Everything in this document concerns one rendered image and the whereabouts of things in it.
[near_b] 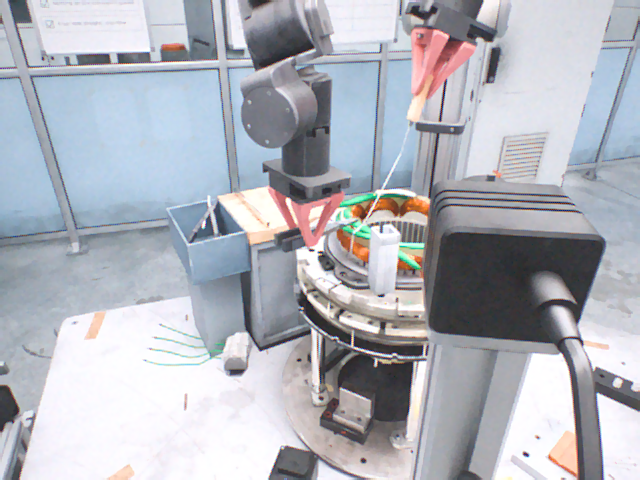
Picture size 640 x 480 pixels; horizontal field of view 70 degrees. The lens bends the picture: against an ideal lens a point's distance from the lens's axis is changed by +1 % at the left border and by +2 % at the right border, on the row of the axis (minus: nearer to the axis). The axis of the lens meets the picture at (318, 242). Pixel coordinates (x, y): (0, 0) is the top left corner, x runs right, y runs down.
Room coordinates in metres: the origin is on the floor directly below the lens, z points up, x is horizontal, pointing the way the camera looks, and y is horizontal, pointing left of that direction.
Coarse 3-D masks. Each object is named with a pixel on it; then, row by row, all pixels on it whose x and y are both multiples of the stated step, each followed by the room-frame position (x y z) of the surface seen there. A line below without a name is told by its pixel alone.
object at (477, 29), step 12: (420, 0) 0.62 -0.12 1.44; (432, 0) 0.59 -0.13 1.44; (444, 0) 0.62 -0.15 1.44; (456, 0) 0.61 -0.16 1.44; (468, 0) 0.61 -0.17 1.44; (480, 0) 0.62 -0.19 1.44; (408, 12) 0.64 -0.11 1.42; (420, 12) 0.64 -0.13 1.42; (432, 12) 0.60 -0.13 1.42; (456, 12) 0.60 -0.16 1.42; (468, 12) 0.61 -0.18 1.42; (480, 24) 0.61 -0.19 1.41; (480, 36) 0.61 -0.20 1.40; (492, 36) 0.61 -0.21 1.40
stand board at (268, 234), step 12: (252, 192) 0.90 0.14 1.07; (264, 192) 0.90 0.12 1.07; (228, 204) 0.84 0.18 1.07; (240, 204) 0.84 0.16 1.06; (252, 204) 0.84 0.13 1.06; (264, 204) 0.84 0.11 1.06; (288, 204) 0.84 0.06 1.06; (240, 216) 0.79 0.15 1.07; (252, 216) 0.79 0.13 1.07; (264, 216) 0.79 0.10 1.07; (276, 216) 0.79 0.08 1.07; (312, 216) 0.79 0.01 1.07; (252, 228) 0.74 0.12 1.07; (264, 228) 0.74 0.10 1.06; (276, 228) 0.74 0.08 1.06; (288, 228) 0.75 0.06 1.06; (252, 240) 0.72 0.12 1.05; (264, 240) 0.73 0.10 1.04
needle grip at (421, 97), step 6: (432, 78) 0.62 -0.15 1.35; (426, 84) 0.61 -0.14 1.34; (420, 90) 0.61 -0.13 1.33; (426, 90) 0.61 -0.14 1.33; (414, 96) 0.61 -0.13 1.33; (420, 96) 0.61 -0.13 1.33; (426, 96) 0.61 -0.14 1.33; (414, 102) 0.61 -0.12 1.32; (420, 102) 0.61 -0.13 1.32; (414, 108) 0.61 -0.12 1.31; (420, 108) 0.61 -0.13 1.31; (408, 114) 0.61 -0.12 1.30; (414, 114) 0.60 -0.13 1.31; (414, 120) 0.60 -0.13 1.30
